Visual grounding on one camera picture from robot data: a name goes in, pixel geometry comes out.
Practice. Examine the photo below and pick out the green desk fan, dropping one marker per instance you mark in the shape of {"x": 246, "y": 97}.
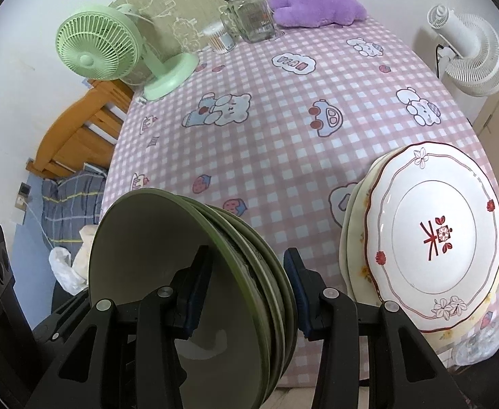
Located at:
{"x": 91, "y": 47}

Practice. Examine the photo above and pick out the purple plush toy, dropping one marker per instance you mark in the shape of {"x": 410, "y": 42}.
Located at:
{"x": 313, "y": 4}

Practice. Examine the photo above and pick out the scalloped yellow floral plate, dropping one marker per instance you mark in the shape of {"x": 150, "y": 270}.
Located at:
{"x": 345, "y": 255}

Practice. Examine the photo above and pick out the grey plaid pillow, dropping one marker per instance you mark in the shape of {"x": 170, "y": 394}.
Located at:
{"x": 70, "y": 204}

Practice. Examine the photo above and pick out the clear plastic bag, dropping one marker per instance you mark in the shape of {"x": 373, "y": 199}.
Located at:
{"x": 470, "y": 349}

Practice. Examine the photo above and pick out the round yellow floral plate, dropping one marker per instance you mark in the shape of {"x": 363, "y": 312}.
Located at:
{"x": 358, "y": 221}

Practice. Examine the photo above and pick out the white plate red flower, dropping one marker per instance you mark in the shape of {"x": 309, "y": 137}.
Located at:
{"x": 436, "y": 238}

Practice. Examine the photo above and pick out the pink checked tablecloth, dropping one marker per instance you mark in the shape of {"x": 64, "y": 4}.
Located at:
{"x": 275, "y": 136}

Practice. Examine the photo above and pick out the cotton swab container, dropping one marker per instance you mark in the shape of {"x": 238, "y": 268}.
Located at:
{"x": 219, "y": 38}

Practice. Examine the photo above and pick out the dark wall switch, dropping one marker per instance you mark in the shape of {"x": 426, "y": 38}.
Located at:
{"x": 25, "y": 188}

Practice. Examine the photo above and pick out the floral ceramic bowl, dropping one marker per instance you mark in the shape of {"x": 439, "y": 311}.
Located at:
{"x": 147, "y": 238}
{"x": 249, "y": 247}
{"x": 263, "y": 249}

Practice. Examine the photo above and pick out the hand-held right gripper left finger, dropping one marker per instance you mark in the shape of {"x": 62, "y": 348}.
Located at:
{"x": 194, "y": 298}

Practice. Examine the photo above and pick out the white standing fan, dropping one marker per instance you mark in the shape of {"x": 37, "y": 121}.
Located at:
{"x": 475, "y": 55}

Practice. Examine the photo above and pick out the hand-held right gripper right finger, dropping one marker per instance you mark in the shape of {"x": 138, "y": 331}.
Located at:
{"x": 304, "y": 298}

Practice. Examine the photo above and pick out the white plastic bag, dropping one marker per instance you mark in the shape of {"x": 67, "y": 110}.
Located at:
{"x": 62, "y": 268}

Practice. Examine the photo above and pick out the white wall socket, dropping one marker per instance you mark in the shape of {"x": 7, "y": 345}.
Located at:
{"x": 21, "y": 201}

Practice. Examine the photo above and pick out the glass jar dark lid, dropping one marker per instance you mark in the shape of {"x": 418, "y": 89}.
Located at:
{"x": 249, "y": 17}

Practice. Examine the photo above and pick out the peach cloth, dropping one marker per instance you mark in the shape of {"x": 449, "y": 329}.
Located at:
{"x": 83, "y": 255}

